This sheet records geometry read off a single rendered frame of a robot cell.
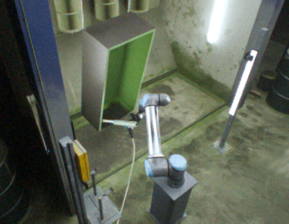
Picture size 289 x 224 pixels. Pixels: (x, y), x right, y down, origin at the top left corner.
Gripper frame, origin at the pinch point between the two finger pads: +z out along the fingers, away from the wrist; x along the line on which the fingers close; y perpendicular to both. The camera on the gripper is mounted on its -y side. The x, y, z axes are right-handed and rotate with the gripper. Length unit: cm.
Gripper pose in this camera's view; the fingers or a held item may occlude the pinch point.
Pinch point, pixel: (127, 126)
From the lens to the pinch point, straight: 280.3
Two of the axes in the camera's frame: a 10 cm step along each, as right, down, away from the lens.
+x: -7.9, -0.7, 6.2
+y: 2.7, 8.5, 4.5
